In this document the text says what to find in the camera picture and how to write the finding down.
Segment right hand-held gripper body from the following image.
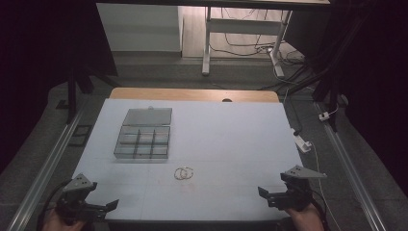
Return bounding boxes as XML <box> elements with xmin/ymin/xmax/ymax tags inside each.
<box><xmin>279</xmin><ymin>165</ymin><xmax>328</xmax><ymax>213</ymax></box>

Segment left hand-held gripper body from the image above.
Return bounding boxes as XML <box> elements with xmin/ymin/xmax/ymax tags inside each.
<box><xmin>55</xmin><ymin>172</ymin><xmax>98</xmax><ymax>223</ymax></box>

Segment clear plastic compartment box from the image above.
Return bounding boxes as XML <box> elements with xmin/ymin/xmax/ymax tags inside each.
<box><xmin>113</xmin><ymin>107</ymin><xmax>173</xmax><ymax>161</ymax></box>

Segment person's right hand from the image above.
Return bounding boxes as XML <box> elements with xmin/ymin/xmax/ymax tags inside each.
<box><xmin>284</xmin><ymin>203</ymin><xmax>325</xmax><ymax>231</ymax></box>

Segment person's left hand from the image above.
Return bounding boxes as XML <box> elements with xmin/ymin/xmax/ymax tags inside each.
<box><xmin>40</xmin><ymin>208</ymin><xmax>85</xmax><ymax>231</ymax></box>

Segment black metal stand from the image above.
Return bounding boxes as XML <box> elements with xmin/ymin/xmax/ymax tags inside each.
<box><xmin>288</xmin><ymin>13</ymin><xmax>370</xmax><ymax>133</ymax></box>
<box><xmin>56</xmin><ymin>64</ymin><xmax>112</xmax><ymax>124</ymax></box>

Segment white cabinet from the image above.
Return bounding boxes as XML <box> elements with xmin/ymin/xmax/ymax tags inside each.
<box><xmin>95</xmin><ymin>3</ymin><xmax>185</xmax><ymax>53</ymax></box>

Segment thin white cable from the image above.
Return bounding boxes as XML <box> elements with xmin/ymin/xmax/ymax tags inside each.
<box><xmin>309</xmin><ymin>141</ymin><xmax>343</xmax><ymax>231</ymax></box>

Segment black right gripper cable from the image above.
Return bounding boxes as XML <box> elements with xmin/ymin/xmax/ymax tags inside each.
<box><xmin>307</xmin><ymin>189</ymin><xmax>332</xmax><ymax>231</ymax></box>

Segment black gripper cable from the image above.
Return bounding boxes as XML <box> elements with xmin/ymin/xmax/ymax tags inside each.
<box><xmin>36</xmin><ymin>181</ymin><xmax>66</xmax><ymax>231</ymax></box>
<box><xmin>307</xmin><ymin>189</ymin><xmax>332</xmax><ymax>231</ymax></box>

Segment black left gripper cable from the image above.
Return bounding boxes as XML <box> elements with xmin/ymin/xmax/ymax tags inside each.
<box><xmin>36</xmin><ymin>181</ymin><xmax>66</xmax><ymax>231</ymax></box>

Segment aluminium rail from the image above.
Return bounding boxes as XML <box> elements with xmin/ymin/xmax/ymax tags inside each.
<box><xmin>6</xmin><ymin>105</ymin><xmax>86</xmax><ymax>231</ymax></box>
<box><xmin>313</xmin><ymin>101</ymin><xmax>388</xmax><ymax>231</ymax></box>

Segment black rectangular floor frame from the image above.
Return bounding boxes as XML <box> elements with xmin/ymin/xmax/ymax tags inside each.
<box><xmin>67</xmin><ymin>124</ymin><xmax>93</xmax><ymax>148</ymax></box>

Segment black floor cables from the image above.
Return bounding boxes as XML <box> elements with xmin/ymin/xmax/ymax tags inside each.
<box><xmin>208</xmin><ymin>8</ymin><xmax>317</xmax><ymax>92</ymax></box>

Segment white desk frame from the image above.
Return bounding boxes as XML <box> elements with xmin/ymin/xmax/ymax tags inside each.
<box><xmin>201</xmin><ymin>6</ymin><xmax>293</xmax><ymax>78</ymax></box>

